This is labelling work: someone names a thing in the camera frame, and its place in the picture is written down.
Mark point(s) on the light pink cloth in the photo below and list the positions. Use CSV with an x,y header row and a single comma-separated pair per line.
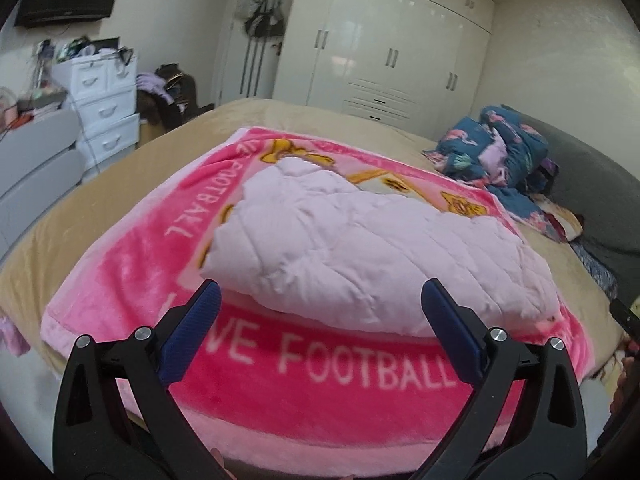
x,y
14,337

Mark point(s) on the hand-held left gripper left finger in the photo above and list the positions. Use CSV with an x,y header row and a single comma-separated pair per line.
x,y
192,332

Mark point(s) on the pink printed blanket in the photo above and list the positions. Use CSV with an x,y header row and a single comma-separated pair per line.
x,y
325,400

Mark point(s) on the white door with hanging bags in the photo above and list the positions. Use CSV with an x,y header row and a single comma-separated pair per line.
x,y
255,55

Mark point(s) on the purple clothes pile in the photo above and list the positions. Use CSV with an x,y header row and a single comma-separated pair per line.
x,y
152,85

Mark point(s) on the dark brown bag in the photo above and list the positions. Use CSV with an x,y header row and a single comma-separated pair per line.
x,y
175,90

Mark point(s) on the clutter on drawer cabinet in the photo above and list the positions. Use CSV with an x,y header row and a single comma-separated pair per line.
x,y
75,50

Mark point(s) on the grey padded headboard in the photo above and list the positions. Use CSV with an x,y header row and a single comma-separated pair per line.
x,y
595,190

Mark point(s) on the pink quilted jacket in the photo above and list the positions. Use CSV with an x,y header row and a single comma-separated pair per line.
x,y
360,245

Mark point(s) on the white wardrobe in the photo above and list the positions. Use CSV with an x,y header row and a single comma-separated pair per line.
x,y
390,50

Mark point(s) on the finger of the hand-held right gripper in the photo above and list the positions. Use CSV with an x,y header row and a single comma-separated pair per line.
x,y
627,317

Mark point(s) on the bed with beige sheet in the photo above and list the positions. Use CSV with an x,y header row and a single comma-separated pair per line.
x,y
125,195

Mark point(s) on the person's left hand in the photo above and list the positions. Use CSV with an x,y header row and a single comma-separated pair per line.
x,y
220,467

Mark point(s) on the person's right hand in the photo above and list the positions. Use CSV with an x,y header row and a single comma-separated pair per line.
x,y
622,382

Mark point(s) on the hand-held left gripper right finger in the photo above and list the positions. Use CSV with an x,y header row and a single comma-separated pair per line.
x,y
452,335

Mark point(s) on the dark blue patterned pillow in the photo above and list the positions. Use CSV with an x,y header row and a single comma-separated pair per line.
x,y
597,270

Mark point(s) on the grey padded furniture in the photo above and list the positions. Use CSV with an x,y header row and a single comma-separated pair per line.
x,y
35,175

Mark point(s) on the blue flamingo print quilt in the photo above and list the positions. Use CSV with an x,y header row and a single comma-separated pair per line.
x,y
480,150

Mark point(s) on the white drawer cabinet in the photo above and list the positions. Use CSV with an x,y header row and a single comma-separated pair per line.
x,y
102,100

